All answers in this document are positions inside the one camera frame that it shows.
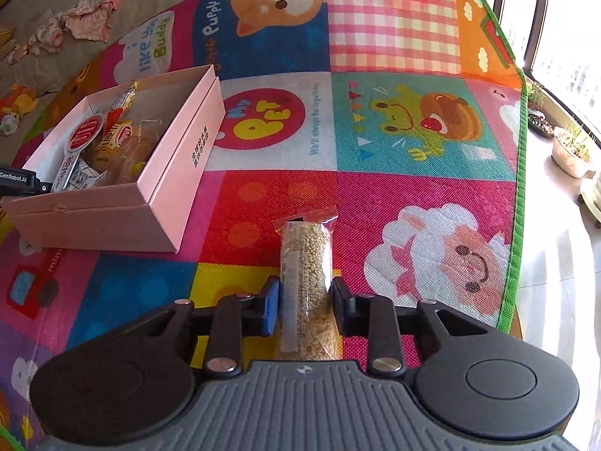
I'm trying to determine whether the black window frame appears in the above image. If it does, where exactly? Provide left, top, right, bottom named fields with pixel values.
left=493, top=0, right=601, bottom=127

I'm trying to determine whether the colourful cartoon play mat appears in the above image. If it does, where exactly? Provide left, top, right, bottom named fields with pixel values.
left=0, top=0, right=529, bottom=451

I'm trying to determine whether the orange plush toy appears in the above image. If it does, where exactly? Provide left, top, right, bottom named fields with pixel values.
left=0, top=85, right=41, bottom=135

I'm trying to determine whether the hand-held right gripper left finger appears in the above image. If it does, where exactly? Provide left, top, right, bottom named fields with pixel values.
left=119, top=275, right=282, bottom=379

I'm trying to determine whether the yellow bread packet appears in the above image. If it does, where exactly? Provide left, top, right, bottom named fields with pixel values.
left=94, top=113, right=142, bottom=170

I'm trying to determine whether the pink cardboard box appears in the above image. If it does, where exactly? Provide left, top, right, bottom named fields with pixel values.
left=0, top=65, right=225, bottom=253

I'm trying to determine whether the puffed grain bar packet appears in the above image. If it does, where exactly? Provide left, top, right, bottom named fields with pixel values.
left=279, top=216, right=341, bottom=362

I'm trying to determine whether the small green potted plant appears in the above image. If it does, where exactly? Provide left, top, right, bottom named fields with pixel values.
left=525, top=80, right=545, bottom=112

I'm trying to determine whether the white rectangular planter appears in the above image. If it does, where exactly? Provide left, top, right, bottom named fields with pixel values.
left=551, top=124, right=595, bottom=178

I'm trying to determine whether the red round label packet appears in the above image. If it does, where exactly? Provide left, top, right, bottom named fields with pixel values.
left=63, top=113, right=105, bottom=156

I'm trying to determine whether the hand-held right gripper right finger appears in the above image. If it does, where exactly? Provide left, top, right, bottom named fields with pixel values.
left=330, top=276, right=491, bottom=377

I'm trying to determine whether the clear crinkled snack packet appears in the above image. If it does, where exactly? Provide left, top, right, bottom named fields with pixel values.
left=110, top=81, right=142, bottom=114

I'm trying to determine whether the white printed snack packet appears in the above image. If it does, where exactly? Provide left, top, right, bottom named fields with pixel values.
left=51, top=155, right=108, bottom=192

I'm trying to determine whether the dark round plant pot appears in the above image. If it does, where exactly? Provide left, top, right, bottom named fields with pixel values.
left=528, top=110, right=556, bottom=138

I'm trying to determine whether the clear bread bun packet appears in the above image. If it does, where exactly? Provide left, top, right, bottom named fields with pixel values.
left=117, top=122, right=165, bottom=185

